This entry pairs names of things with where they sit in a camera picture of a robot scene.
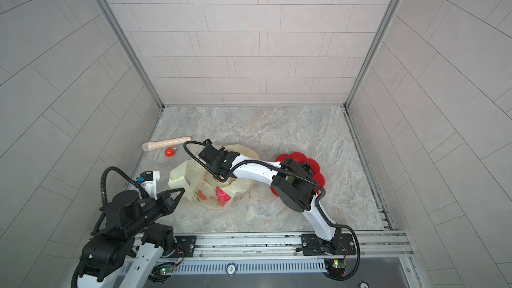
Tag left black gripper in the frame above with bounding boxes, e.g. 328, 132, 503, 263
127, 186, 189, 236

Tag wooden rolling pin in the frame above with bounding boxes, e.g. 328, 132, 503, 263
142, 137, 191, 152

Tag red flower-shaped bowl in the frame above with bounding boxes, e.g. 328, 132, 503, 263
275, 152, 325, 197

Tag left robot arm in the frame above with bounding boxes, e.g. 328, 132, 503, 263
71, 188, 185, 287

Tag cream plastic bag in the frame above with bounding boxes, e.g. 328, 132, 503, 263
167, 159, 255, 209

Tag dark grape bunch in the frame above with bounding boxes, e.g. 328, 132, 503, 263
300, 162, 313, 173

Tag small red ball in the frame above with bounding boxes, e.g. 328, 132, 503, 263
165, 148, 175, 157

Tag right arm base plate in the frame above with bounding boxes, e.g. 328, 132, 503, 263
300, 233, 357, 257

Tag black corrugated cable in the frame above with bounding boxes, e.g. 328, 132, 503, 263
91, 167, 141, 235

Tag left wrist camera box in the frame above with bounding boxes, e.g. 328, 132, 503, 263
135, 171, 160, 199

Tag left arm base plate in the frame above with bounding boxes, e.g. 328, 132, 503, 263
162, 235, 197, 259

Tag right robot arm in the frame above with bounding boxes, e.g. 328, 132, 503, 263
190, 139, 361, 255

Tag aluminium mounting rail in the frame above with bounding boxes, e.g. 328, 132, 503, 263
107, 229, 413, 263

